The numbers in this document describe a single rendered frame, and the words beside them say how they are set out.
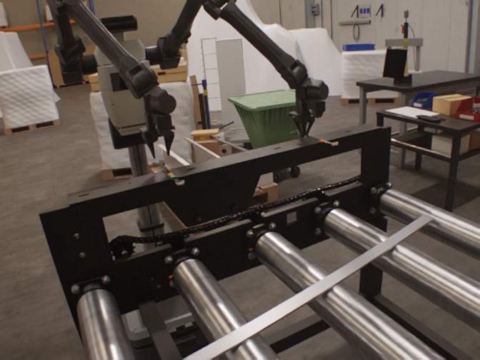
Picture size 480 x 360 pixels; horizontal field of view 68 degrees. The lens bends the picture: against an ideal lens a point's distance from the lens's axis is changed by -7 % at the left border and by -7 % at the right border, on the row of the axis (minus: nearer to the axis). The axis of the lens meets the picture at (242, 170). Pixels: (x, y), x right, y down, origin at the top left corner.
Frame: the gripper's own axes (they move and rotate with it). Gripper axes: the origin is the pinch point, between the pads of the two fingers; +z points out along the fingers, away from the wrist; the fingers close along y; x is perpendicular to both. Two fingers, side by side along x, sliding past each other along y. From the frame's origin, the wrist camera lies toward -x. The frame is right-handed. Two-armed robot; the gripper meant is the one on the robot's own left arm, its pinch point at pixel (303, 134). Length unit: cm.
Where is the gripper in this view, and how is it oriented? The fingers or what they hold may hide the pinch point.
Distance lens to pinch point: 147.9
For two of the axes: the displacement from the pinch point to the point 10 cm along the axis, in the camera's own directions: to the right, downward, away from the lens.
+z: 0.8, 9.3, 3.5
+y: 8.8, -2.3, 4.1
